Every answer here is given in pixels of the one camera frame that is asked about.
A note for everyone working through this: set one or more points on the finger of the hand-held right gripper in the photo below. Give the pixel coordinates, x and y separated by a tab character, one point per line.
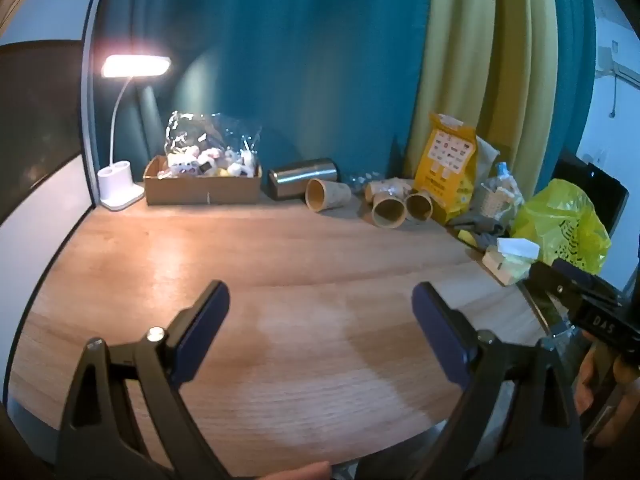
542	280
582	274

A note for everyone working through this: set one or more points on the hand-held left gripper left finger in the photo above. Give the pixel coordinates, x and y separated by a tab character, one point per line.
202	332

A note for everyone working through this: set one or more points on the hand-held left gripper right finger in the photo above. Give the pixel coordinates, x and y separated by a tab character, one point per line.
442	332

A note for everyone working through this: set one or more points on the brown paper cup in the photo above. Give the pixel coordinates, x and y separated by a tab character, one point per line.
419	205
327	194
382	187
389	210

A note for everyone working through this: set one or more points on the person's right hand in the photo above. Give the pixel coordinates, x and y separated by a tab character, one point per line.
587	380

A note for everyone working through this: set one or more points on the person's left hand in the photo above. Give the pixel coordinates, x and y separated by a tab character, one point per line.
300	472

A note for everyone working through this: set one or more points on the white tissue pack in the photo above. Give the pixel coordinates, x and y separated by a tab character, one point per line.
512	260

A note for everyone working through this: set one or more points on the yellow-green plastic bag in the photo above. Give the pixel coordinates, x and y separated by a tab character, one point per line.
565	225

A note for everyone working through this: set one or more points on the grey gloves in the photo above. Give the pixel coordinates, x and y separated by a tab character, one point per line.
477	227

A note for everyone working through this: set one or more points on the black monitor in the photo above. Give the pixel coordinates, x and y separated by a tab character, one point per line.
595	190

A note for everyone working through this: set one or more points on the clear plastic bottle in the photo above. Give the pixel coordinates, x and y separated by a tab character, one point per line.
502	172

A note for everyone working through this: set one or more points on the yellow paper bag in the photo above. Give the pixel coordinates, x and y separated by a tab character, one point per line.
450	170

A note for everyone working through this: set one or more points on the brown cardboard box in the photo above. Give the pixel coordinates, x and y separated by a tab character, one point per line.
200	187

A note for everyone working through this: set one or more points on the white desk lamp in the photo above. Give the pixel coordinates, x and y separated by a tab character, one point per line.
120	180

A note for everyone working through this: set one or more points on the clear bag of plush toys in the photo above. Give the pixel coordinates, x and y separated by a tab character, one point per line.
210	152

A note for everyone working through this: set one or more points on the stainless steel tumbler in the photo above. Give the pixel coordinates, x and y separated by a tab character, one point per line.
300	177

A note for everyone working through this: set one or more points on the pale yellow curtain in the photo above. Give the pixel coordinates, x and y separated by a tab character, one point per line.
480	60

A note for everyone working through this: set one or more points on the teal curtain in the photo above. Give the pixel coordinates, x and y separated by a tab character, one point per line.
280	65

